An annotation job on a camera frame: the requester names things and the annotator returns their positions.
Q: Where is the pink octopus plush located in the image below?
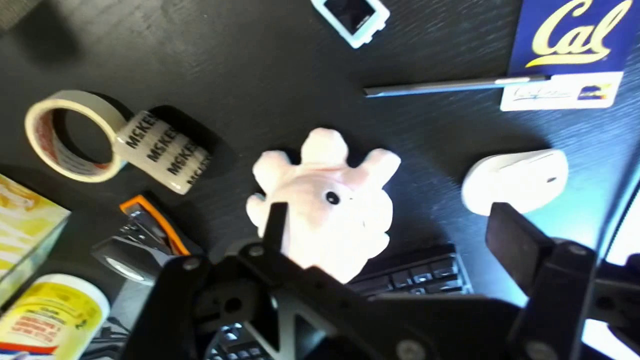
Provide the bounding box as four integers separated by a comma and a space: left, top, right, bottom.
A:
245, 126, 405, 286

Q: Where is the white masking tape roll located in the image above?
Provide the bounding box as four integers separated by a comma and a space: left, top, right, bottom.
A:
25, 88, 216, 197

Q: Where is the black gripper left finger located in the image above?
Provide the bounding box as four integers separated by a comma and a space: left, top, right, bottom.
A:
237, 200, 293, 269

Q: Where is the yellow label wipes canister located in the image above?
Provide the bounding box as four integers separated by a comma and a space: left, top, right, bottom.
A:
0, 273, 113, 360

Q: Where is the black desk cable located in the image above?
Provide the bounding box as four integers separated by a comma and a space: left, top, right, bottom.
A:
598, 159, 640, 256

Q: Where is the black computer keyboard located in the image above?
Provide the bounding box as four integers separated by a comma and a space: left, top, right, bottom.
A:
207, 242, 476, 360

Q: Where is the white computer mouse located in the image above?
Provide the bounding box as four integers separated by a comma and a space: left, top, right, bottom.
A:
460, 148, 570, 219

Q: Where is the grey pen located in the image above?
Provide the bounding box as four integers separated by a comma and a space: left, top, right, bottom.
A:
363, 75, 556, 101

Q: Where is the yellow white tissue box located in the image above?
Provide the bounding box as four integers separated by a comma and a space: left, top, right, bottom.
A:
0, 172, 73, 306

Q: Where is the black orange handheld tool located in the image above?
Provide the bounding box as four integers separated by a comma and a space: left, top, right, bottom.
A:
93, 193, 193, 283

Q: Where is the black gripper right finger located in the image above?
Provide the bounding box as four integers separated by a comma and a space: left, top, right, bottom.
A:
485, 200, 601, 360

